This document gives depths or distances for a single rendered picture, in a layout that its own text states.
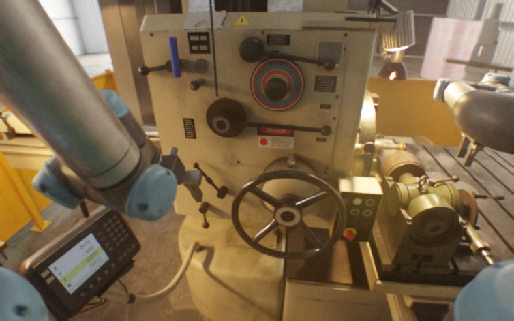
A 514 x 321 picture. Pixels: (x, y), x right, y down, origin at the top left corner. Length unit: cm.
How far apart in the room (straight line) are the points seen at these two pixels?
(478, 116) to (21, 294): 72
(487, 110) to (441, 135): 342
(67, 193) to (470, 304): 50
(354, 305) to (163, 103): 149
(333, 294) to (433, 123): 281
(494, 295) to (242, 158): 86
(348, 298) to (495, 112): 133
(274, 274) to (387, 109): 265
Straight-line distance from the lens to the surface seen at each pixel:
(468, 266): 142
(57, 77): 27
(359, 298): 173
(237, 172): 106
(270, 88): 80
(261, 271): 161
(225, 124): 89
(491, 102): 65
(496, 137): 64
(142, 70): 98
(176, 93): 99
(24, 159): 221
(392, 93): 359
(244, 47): 82
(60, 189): 45
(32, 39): 26
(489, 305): 31
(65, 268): 101
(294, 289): 165
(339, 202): 81
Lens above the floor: 190
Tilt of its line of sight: 30 degrees down
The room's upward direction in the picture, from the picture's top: straight up
